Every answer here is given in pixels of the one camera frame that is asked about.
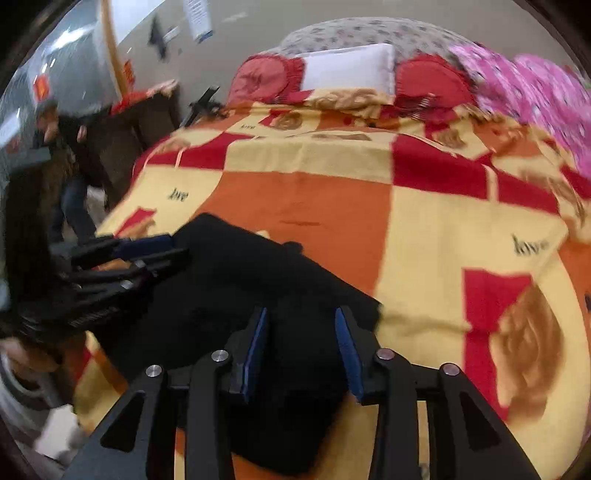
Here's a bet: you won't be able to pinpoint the red cloth on cabinet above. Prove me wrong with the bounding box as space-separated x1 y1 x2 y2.
110 78 178 116

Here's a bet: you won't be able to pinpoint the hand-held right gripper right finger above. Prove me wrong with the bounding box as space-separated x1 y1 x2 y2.
335 305 541 480

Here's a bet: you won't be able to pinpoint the dark garment on wall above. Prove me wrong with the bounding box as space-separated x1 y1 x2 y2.
148 16 169 61

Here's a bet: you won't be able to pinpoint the white pillow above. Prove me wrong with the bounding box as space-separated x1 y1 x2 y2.
295 43 397 93

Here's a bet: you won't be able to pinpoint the pink penguin print quilt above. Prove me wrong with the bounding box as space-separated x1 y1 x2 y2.
450 44 591 171

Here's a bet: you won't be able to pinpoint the red heart-shaped frilled pillow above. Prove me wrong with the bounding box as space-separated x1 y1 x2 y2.
228 54 308 104
394 54 476 109

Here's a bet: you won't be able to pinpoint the red orange checked blanket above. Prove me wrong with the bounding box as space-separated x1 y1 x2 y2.
74 88 591 480

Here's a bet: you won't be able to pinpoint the black tripod stand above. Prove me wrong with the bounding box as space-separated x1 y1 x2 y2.
180 85 227 127

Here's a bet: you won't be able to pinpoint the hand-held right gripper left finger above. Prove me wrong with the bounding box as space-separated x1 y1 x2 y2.
62 307 271 480

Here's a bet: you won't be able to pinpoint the grey floral bedsheet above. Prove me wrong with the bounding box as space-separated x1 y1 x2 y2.
277 17 472 58

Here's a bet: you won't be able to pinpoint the black pants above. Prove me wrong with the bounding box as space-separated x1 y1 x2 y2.
95 212 384 476

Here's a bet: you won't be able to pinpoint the dark wooden cabinet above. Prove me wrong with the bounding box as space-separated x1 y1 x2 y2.
99 88 181 208

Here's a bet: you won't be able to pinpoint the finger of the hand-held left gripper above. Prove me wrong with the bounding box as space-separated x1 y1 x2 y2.
69 248 192 291
69 233 176 269

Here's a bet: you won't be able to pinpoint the white wall calendar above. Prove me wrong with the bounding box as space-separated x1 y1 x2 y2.
182 0 214 42

